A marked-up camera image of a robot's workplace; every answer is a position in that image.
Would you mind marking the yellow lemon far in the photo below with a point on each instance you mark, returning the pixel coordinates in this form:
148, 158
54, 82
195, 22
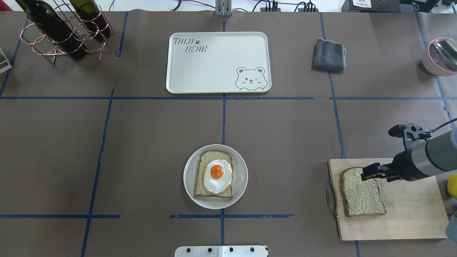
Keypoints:
452, 185

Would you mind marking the fried egg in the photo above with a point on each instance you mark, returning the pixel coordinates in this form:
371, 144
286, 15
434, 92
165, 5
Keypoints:
218, 176

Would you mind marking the metal scoop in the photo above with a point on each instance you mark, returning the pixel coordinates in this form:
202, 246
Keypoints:
447, 52

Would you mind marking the grey folded cloth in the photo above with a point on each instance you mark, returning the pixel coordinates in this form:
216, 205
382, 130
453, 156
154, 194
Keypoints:
329, 55

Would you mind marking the pink bowl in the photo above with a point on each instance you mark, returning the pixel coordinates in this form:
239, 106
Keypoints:
434, 62

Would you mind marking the white dish rack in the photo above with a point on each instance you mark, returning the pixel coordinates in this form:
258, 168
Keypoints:
5, 64

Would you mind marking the black computer box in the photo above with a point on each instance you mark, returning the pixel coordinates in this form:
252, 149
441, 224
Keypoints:
388, 6

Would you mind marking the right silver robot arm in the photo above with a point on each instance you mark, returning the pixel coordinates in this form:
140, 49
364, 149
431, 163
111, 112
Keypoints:
424, 156

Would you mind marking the dark wine bottle right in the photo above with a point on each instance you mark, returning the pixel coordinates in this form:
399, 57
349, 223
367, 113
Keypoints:
88, 11

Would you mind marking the white round plate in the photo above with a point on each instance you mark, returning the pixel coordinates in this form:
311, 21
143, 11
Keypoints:
239, 183

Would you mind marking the aluminium frame post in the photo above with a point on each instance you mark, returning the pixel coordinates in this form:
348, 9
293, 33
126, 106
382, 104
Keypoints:
223, 8

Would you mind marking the cream bear tray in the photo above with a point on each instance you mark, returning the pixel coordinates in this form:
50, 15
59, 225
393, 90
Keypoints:
218, 62

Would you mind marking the dark wine bottle left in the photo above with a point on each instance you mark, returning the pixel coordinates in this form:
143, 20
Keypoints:
51, 24

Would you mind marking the bread slice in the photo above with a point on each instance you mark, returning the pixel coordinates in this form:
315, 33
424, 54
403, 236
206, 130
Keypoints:
205, 159
360, 197

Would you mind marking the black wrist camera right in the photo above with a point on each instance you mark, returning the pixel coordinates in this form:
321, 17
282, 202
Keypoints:
410, 131

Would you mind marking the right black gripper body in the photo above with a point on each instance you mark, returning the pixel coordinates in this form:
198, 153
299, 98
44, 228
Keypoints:
402, 165

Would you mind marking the wooden cutting board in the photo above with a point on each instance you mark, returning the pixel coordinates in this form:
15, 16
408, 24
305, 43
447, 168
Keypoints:
415, 210

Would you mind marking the dark wine bottle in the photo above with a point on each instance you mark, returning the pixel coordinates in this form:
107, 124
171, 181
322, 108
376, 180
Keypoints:
51, 24
88, 11

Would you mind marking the copper wire bottle rack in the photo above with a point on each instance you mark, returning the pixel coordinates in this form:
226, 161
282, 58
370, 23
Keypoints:
73, 28

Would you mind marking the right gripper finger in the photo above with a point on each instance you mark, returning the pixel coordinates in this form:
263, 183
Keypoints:
377, 168
389, 176

